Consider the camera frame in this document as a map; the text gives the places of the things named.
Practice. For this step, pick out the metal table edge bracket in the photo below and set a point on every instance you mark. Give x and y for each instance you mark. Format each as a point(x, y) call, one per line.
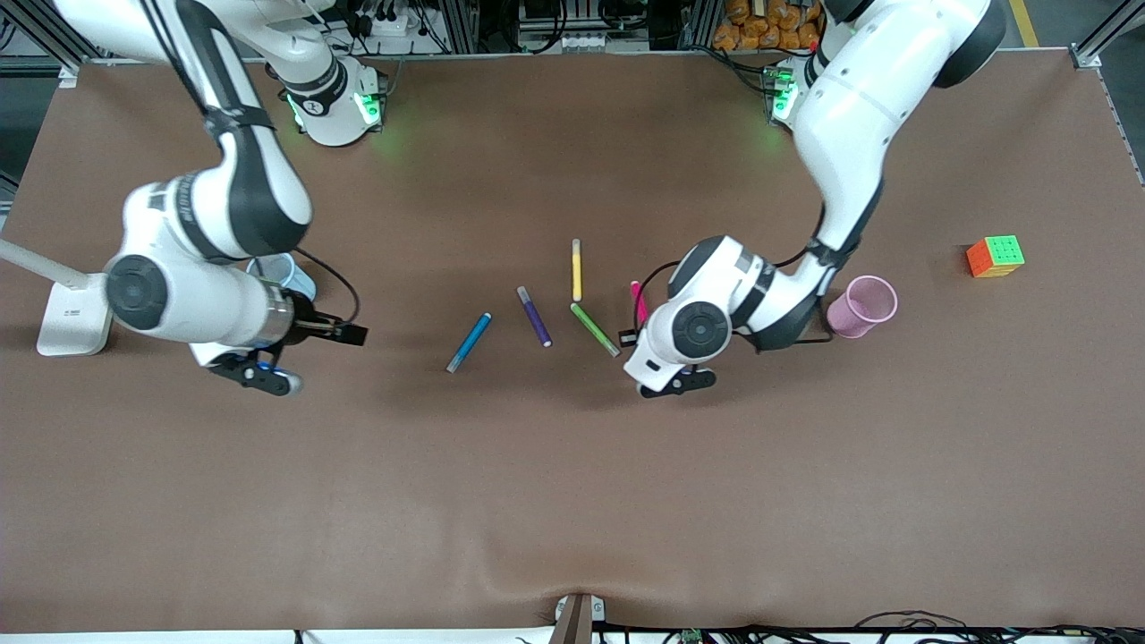
point(577, 622)

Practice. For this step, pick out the orange packaged goods pile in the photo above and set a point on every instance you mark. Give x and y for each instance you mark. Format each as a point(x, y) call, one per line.
point(769, 27)

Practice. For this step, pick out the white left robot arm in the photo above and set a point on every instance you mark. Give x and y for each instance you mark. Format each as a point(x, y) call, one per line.
point(850, 107)

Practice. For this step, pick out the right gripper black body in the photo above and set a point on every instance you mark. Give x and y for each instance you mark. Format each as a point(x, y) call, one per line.
point(310, 328)

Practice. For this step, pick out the colourful puzzle cube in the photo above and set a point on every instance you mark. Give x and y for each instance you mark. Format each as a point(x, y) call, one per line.
point(1002, 253)

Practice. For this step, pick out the yellow marker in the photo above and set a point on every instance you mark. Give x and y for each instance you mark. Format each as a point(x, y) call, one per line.
point(577, 277)

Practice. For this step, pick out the pink marker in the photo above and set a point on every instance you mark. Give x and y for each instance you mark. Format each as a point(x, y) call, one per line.
point(639, 304)

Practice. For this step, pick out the blue plastic cup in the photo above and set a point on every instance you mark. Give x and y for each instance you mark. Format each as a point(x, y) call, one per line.
point(300, 282)

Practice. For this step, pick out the purple marker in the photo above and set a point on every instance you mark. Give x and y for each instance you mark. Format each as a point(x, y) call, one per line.
point(535, 319)

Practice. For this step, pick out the aluminium frame post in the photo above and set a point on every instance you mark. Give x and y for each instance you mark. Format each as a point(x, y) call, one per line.
point(1086, 59)
point(68, 75)
point(461, 27)
point(699, 22)

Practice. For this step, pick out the white power strip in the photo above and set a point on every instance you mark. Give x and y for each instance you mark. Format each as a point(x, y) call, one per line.
point(394, 25)
point(586, 41)

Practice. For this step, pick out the green marker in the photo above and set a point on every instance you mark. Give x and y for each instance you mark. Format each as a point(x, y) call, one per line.
point(593, 328)

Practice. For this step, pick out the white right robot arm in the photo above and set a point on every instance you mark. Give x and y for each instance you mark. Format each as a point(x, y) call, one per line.
point(259, 179)

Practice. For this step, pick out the pink plastic cup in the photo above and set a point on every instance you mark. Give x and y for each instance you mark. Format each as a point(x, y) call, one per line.
point(863, 313)

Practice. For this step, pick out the blue marker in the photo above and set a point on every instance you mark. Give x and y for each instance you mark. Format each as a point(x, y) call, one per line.
point(470, 342)

